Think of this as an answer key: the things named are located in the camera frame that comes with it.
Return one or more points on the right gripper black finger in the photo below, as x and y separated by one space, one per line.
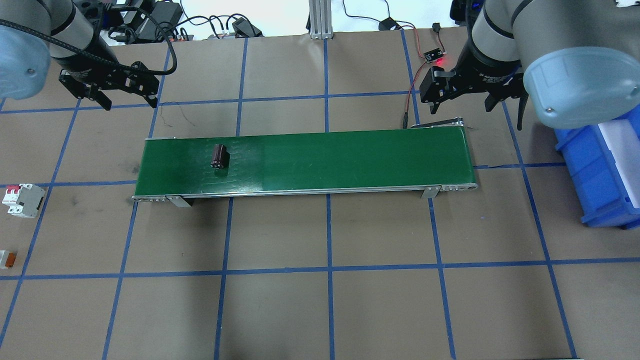
434 106

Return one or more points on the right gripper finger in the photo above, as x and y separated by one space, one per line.
490 102

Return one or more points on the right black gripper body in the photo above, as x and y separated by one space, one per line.
480 67

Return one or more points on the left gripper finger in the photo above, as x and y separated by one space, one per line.
152 99

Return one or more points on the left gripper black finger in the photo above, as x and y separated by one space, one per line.
103 100

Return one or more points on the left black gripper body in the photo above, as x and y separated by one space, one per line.
86 63

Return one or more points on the dark brown capacitor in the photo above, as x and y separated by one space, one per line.
220 158

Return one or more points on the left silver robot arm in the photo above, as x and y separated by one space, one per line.
36 32

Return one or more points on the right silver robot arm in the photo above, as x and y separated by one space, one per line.
576 61

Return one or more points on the red LED sensor board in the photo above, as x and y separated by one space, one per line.
433 56

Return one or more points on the green conveyor belt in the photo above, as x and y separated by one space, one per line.
428 159

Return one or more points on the large black power brick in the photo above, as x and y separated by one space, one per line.
166 13

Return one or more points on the black power adapter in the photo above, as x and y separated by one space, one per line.
243 28

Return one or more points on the blue plastic bin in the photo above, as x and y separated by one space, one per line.
603 162

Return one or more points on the white red circuit breaker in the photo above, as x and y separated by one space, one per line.
23 200

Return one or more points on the small orange white part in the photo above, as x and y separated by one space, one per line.
7 259

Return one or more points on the aluminium frame post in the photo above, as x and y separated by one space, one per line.
320 20

